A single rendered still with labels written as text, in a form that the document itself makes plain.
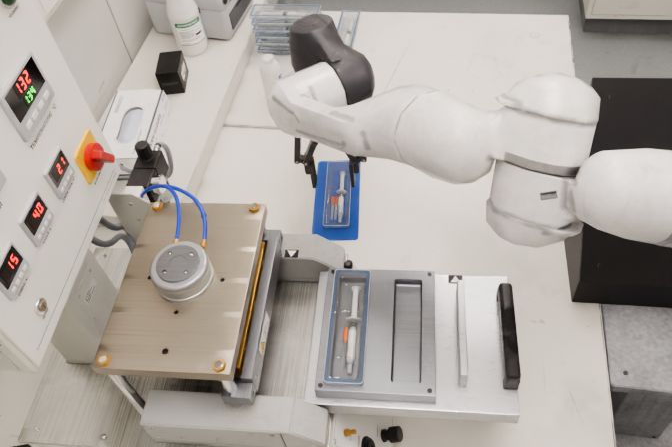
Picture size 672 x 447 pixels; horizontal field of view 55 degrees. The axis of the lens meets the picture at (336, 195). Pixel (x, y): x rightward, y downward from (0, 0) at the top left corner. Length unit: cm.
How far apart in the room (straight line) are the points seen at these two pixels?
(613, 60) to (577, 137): 228
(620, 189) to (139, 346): 60
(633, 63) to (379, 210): 189
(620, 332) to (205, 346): 76
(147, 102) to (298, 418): 92
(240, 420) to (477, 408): 32
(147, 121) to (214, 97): 21
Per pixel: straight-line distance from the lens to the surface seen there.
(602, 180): 76
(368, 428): 107
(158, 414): 95
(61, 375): 112
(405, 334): 96
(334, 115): 92
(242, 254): 91
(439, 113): 81
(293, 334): 104
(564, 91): 78
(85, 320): 100
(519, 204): 81
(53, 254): 86
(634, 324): 130
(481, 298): 101
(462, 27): 187
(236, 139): 159
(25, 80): 81
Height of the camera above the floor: 183
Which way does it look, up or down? 49 degrees down
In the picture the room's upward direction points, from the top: 8 degrees counter-clockwise
